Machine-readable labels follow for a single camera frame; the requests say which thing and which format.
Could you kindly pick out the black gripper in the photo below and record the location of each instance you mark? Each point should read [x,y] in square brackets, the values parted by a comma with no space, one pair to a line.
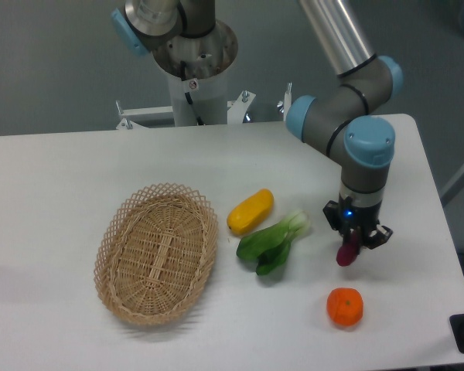
[343,216]

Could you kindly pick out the purple sweet potato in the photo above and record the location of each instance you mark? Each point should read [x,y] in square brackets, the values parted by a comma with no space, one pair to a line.
[349,250]

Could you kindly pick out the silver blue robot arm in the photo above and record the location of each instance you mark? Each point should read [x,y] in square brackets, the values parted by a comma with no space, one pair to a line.
[195,50]

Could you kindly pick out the orange tangerine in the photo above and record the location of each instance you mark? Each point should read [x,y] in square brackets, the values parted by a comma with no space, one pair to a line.
[344,306]

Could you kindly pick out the green bok choy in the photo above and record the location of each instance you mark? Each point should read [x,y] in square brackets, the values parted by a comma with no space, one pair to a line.
[271,246]

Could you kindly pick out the yellow mango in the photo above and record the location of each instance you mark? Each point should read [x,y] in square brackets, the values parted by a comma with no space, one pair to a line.
[251,212]

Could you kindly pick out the woven wicker basket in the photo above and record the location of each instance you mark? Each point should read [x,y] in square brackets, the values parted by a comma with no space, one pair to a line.
[157,254]

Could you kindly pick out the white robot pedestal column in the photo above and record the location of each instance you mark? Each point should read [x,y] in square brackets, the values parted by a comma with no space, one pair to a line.
[198,101]

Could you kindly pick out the white metal base frame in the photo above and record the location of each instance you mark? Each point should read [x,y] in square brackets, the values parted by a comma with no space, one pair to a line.
[234,112]

